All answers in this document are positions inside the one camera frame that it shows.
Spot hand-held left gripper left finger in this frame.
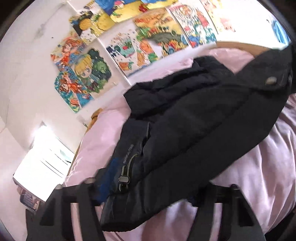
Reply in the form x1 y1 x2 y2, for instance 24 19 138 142
25 169 112 241

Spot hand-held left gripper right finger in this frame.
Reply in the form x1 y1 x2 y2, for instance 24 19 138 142
186 184 265 241

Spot black padded jacket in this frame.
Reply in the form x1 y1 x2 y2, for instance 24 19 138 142
99 45 295 232

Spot pink blanket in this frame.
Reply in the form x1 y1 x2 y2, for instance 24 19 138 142
63 47 296 241

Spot bright window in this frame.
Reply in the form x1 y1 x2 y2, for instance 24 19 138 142
13 121 75 202

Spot dark cluttered shelf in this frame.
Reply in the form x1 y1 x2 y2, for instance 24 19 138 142
13 182 45 212

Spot mermaid drawing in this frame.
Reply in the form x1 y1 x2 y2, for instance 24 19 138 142
54 69 94 114

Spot blond boy drawing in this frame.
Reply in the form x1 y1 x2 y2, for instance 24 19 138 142
74 47 114 98

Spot fruit drinks drawing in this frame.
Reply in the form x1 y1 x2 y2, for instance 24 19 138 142
106 30 160 76

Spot orange-haired girl drawing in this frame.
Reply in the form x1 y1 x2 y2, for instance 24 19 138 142
50 34 91 70

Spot pineapple drawing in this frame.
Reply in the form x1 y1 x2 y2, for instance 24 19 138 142
69 9 112 38

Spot dinosaur landscape drawing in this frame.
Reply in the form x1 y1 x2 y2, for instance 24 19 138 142
133 8 189 59

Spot fish on beach drawing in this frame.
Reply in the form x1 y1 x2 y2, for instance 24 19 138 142
94 0 149 23

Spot colourful city drawing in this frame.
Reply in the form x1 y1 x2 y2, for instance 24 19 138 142
167 0 218 48

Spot blue hanging shirt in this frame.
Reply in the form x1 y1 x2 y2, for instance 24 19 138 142
272 20 290 44

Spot pigs and chicks drawing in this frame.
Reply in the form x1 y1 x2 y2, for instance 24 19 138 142
200 0 237 33

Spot wooden bed frame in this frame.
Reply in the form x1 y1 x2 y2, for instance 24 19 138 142
84 41 281 136

